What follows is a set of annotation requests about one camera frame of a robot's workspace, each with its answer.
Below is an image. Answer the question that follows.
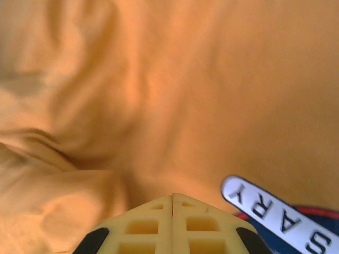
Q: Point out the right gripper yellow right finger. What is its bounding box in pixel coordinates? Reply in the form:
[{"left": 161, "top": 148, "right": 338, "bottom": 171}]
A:
[{"left": 172, "top": 193, "right": 271, "bottom": 254}]

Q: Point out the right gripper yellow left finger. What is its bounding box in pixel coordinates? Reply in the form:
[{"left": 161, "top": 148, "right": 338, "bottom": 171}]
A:
[{"left": 73, "top": 194, "right": 173, "bottom": 254}]

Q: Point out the orange t-shirt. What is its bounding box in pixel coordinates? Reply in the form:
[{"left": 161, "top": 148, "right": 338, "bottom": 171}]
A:
[{"left": 0, "top": 0, "right": 339, "bottom": 254}]

